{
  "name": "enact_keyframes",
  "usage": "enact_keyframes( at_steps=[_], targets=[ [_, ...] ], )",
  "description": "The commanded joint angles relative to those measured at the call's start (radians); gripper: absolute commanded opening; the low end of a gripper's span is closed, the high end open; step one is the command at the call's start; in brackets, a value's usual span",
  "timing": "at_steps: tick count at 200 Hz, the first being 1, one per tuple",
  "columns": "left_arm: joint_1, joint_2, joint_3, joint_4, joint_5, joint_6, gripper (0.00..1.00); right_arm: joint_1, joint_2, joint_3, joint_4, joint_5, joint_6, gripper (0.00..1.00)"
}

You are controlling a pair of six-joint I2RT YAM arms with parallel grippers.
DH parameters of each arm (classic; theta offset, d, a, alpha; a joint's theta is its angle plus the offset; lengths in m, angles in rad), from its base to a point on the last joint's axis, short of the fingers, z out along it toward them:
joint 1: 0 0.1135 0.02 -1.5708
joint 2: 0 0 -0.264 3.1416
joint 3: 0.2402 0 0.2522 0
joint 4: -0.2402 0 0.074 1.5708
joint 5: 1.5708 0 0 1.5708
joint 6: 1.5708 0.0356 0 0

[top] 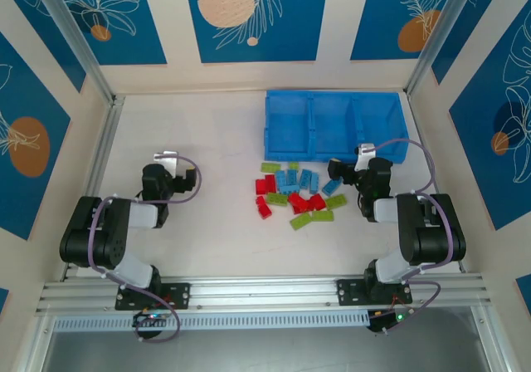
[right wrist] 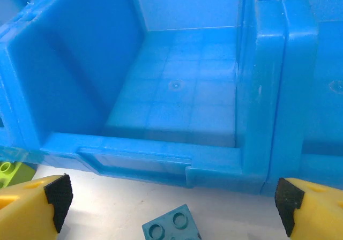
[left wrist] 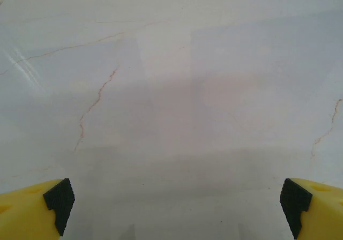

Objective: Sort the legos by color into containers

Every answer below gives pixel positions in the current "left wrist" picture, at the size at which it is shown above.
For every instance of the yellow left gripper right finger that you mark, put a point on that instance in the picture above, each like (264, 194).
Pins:
(319, 213)

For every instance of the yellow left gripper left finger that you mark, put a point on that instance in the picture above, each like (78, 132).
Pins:
(24, 213)

